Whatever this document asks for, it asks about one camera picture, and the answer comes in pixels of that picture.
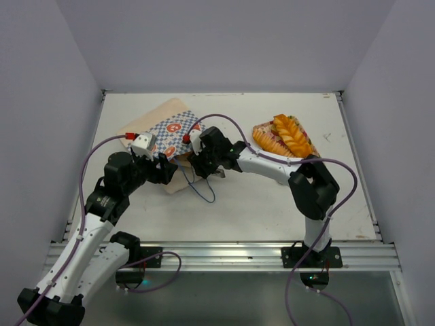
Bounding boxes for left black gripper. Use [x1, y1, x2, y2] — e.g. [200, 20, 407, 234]
[122, 150, 177, 195]

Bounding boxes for checkered paper bag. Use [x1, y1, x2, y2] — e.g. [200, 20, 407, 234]
[117, 98, 216, 203]

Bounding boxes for long ridged orange bread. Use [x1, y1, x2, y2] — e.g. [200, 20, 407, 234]
[252, 129, 295, 158]

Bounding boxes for twisted orange bread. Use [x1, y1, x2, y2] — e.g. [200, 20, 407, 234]
[273, 114, 313, 158]

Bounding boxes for metal tongs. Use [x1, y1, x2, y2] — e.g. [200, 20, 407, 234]
[212, 168, 226, 179]

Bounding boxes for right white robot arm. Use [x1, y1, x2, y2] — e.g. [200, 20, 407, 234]
[183, 127, 339, 267]

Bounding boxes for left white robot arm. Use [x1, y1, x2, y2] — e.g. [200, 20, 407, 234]
[18, 152, 177, 325]

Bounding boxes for floral tray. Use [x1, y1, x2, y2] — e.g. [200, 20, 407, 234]
[252, 115, 320, 162]

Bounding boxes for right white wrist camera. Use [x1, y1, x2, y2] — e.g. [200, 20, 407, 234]
[182, 128, 202, 155]

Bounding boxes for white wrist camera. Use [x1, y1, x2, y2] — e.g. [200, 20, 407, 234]
[182, 128, 202, 155]
[130, 132, 156, 161]

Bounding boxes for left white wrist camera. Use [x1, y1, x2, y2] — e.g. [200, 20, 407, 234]
[130, 132, 156, 161]

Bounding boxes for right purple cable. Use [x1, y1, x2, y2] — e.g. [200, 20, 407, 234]
[183, 113, 360, 326]

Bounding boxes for aluminium rail frame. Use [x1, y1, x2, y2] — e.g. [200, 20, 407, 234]
[43, 240, 398, 272]

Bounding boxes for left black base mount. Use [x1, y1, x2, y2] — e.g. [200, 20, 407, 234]
[115, 244, 163, 289]

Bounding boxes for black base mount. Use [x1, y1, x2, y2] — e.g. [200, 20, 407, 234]
[281, 241, 343, 291]
[115, 244, 163, 289]

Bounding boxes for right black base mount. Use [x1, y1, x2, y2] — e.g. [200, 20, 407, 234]
[281, 241, 343, 291]

